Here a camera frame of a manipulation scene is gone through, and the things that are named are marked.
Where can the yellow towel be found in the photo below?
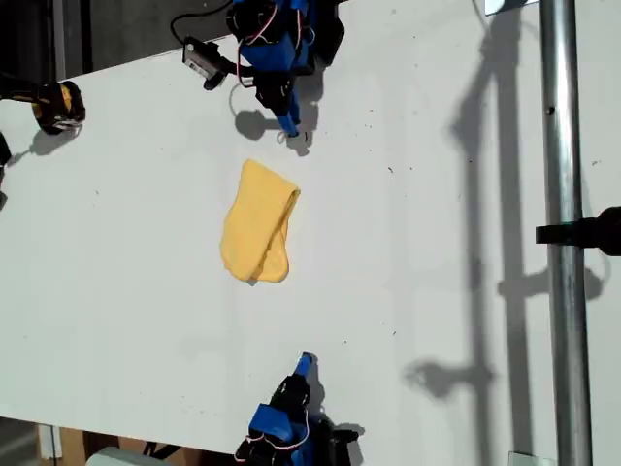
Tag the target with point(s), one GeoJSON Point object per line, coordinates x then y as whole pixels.
{"type": "Point", "coordinates": [257, 218]}

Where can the grey metal bar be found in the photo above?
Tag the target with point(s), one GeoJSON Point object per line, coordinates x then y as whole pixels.
{"type": "Point", "coordinates": [59, 39]}

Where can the brown cardboard box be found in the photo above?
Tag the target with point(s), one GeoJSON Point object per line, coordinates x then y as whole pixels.
{"type": "Point", "coordinates": [73, 439]}

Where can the small black object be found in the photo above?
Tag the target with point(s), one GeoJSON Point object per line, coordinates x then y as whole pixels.
{"type": "Point", "coordinates": [4, 150]}

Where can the black camera stalk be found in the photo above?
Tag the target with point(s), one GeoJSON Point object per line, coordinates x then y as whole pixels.
{"type": "Point", "coordinates": [233, 73]}

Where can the black camera box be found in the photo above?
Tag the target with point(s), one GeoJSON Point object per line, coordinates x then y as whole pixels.
{"type": "Point", "coordinates": [348, 437]}
{"type": "Point", "coordinates": [201, 60]}

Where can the white bracket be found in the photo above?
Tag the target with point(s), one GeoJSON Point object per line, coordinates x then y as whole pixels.
{"type": "Point", "coordinates": [48, 442]}

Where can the steel post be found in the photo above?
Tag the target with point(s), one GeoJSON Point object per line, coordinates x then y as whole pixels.
{"type": "Point", "coordinates": [563, 194]}

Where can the black post clamp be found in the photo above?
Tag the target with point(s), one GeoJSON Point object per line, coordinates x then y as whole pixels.
{"type": "Point", "coordinates": [597, 230]}

